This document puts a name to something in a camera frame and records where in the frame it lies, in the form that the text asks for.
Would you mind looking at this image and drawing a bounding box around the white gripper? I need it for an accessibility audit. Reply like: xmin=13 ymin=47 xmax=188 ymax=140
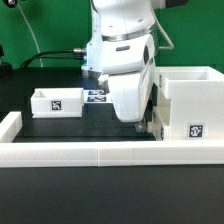
xmin=101 ymin=34 xmax=155 ymax=132

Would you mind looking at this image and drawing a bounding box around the white front drawer box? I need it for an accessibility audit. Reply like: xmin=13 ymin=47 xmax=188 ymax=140
xmin=147 ymin=112 xmax=164 ymax=141

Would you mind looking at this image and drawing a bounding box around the white drawer housing box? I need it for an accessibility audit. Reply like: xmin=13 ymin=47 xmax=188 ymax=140
xmin=153 ymin=66 xmax=224 ymax=141

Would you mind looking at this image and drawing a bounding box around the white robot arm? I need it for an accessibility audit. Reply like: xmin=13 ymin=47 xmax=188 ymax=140
xmin=82 ymin=0 xmax=164 ymax=131

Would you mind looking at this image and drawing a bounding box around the white rear drawer box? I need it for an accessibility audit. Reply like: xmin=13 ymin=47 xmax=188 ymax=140
xmin=30 ymin=88 xmax=84 ymax=118

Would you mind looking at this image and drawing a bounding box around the white marker tag plate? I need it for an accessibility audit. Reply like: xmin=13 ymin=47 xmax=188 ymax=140
xmin=84 ymin=90 xmax=112 ymax=104

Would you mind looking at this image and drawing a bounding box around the black device at left edge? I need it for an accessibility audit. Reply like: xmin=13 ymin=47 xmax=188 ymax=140
xmin=0 ymin=45 xmax=13 ymax=77

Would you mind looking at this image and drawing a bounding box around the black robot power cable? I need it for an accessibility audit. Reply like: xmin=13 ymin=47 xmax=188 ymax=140
xmin=19 ymin=48 xmax=88 ymax=69

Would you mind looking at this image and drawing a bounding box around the white U-shaped fence frame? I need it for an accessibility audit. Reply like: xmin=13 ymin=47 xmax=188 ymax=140
xmin=0 ymin=112 xmax=224 ymax=168

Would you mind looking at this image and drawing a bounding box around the white thin cable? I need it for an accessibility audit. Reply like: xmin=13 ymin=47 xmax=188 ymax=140
xmin=14 ymin=0 xmax=44 ymax=68

